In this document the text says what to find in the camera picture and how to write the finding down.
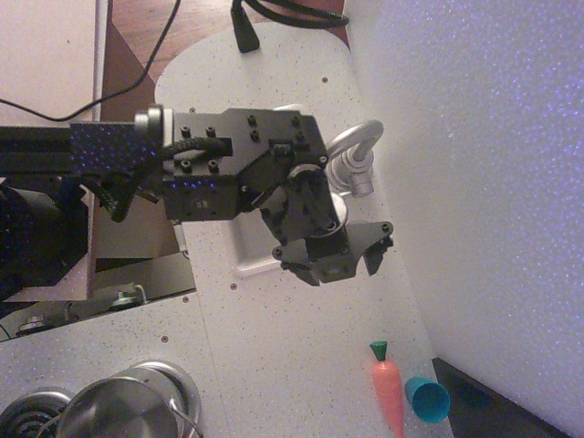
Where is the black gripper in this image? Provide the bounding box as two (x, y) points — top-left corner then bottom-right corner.
(260, 164), (393, 287)

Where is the white sink basin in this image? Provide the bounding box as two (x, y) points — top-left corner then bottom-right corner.
(225, 210), (280, 278)

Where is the teal plastic cup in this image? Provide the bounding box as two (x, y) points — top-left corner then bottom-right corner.
(405, 377), (451, 423)

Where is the orange toy carrot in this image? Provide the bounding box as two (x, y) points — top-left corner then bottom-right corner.
(370, 341), (404, 438)

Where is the silver metal faucet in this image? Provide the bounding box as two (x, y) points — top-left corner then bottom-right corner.
(326, 120), (384, 197)

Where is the black cable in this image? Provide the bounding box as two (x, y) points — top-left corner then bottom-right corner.
(0, 0), (183, 122)

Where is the stainless steel pot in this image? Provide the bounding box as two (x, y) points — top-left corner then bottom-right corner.
(57, 362), (203, 437)

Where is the silver stove burner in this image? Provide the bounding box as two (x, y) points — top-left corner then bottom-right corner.
(1, 389), (71, 437)

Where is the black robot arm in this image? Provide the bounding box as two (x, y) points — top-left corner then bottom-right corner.
(1, 106), (393, 297)

